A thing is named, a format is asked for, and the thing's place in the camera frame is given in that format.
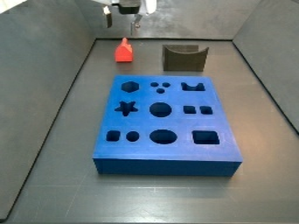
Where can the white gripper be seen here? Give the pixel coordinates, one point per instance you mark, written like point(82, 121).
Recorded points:
point(147, 8)

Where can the red three prong object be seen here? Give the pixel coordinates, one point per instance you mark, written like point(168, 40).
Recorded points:
point(124, 52)

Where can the black curved fixture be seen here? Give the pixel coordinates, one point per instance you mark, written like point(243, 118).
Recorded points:
point(184, 58)

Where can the blue foam shape board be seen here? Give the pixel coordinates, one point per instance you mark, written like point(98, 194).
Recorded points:
point(164, 128)

